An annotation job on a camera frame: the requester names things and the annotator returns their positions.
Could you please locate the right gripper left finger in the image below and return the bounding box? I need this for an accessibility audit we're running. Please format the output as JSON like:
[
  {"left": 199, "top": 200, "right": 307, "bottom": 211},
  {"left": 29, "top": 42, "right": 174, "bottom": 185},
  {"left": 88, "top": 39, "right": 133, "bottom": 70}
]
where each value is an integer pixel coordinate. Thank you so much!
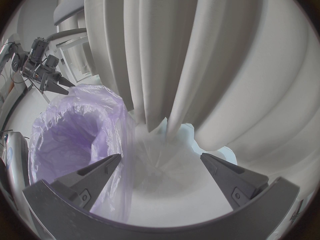
[{"left": 51, "top": 154, "right": 122, "bottom": 213}]

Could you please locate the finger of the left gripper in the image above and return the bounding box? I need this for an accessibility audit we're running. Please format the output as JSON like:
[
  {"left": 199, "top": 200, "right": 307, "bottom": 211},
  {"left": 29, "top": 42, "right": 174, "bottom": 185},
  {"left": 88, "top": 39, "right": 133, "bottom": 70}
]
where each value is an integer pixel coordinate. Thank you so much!
[
  {"left": 49, "top": 83, "right": 70, "bottom": 96},
  {"left": 57, "top": 77, "right": 76, "bottom": 88}
]

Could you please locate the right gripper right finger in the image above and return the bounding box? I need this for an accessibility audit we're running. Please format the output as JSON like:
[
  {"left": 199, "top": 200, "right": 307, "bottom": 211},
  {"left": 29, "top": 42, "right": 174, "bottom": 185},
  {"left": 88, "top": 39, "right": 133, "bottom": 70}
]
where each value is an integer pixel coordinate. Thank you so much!
[{"left": 200, "top": 153, "right": 269, "bottom": 211}]

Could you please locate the purple plastic bag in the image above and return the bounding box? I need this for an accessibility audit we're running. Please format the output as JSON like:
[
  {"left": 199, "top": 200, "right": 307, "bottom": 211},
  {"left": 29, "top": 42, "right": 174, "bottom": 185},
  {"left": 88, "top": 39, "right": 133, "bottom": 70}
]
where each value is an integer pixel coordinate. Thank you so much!
[{"left": 28, "top": 84, "right": 137, "bottom": 222}]

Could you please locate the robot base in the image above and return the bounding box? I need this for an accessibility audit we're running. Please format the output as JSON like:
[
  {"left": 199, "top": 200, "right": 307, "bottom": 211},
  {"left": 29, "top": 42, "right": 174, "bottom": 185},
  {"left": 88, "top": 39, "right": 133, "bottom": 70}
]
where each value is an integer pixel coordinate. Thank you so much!
[{"left": 0, "top": 131, "right": 30, "bottom": 192}]

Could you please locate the white trash bin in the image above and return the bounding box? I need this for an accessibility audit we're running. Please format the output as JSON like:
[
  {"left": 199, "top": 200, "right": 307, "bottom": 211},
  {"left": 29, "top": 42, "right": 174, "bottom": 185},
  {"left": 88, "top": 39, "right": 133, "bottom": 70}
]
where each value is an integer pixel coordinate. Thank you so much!
[{"left": 29, "top": 104, "right": 133, "bottom": 221}]

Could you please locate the grey chair with white legs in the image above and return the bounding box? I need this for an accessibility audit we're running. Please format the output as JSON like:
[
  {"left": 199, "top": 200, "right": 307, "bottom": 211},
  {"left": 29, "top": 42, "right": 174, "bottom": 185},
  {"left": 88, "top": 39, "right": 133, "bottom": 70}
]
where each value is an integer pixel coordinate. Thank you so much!
[{"left": 45, "top": 0, "right": 90, "bottom": 83}]

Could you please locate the white curtain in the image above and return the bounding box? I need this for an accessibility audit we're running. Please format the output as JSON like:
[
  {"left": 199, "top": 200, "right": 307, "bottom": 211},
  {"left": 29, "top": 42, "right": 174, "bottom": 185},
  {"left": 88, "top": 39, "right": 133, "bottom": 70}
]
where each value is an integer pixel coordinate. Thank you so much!
[{"left": 57, "top": 0, "right": 318, "bottom": 159}]

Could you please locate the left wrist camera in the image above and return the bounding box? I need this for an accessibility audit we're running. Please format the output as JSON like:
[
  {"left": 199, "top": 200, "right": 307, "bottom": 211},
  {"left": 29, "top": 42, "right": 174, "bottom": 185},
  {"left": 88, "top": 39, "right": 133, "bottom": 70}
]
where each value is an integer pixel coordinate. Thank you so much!
[{"left": 46, "top": 55, "right": 60, "bottom": 71}]

